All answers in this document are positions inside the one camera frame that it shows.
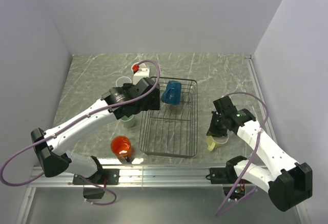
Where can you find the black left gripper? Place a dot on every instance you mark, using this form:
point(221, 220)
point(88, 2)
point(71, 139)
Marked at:
point(154, 104)

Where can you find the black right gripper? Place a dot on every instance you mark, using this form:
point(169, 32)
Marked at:
point(212, 130)

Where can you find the yellow mug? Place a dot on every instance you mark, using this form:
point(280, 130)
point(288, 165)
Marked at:
point(216, 142)

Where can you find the blue mug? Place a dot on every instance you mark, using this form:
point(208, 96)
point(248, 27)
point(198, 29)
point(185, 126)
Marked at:
point(172, 93)

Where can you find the pale green cup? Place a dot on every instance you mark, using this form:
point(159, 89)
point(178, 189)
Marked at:
point(128, 121)

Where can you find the black wire dish rack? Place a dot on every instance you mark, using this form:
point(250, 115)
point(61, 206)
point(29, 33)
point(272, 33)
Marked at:
point(172, 130)

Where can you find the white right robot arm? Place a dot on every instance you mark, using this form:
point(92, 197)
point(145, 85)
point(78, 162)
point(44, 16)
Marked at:
point(286, 181)

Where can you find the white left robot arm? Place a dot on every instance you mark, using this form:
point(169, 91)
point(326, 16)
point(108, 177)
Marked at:
point(55, 155)

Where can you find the pink floral mug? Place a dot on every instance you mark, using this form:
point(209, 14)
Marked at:
point(123, 80)

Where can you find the plain pink mug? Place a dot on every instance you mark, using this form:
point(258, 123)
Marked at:
point(136, 66)

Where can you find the orange mug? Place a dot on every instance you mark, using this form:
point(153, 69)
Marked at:
point(122, 148)

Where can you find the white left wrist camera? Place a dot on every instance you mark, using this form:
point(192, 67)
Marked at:
point(141, 73)

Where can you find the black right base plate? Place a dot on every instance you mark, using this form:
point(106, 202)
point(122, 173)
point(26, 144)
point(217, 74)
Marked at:
point(221, 176)

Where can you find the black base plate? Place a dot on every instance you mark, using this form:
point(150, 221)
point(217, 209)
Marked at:
point(103, 177)
point(221, 176)

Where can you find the aluminium side rail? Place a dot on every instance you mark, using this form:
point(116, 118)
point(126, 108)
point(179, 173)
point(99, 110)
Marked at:
point(258, 93)

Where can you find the aluminium mounting rail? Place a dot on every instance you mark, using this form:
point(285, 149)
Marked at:
point(163, 176)

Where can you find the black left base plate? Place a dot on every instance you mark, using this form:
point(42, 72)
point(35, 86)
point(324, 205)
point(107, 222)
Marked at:
point(103, 177)

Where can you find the black box under rail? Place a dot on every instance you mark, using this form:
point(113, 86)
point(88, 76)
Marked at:
point(93, 193)

